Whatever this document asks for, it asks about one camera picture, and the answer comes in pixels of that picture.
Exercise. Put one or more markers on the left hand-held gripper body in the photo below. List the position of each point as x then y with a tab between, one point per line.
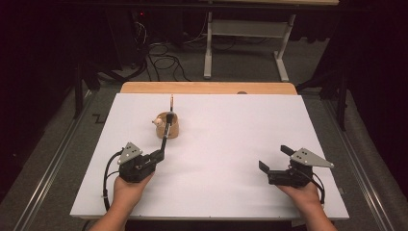
136	170

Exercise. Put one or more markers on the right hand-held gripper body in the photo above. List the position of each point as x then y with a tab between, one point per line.
298	176

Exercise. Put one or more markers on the black makeup brush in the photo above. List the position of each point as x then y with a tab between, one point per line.
166	131

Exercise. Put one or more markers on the tan bear pen holder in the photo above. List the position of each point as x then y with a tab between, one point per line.
174	130

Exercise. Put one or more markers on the person's right hand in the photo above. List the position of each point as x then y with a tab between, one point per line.
304	195

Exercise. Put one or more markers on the person's left hand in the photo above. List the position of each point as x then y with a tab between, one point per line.
128	194

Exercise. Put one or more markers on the white table board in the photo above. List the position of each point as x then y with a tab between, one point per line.
224	128

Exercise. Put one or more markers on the black metal stand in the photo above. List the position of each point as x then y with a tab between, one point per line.
78	96
342	102

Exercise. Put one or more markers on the dark table grommet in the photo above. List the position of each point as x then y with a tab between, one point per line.
241	92

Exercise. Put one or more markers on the wooden table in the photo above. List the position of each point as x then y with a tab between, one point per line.
208	87

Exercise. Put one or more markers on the metal floor rail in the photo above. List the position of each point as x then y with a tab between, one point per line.
362	179
48	179

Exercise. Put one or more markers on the white table frame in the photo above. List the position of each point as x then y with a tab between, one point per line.
247	28

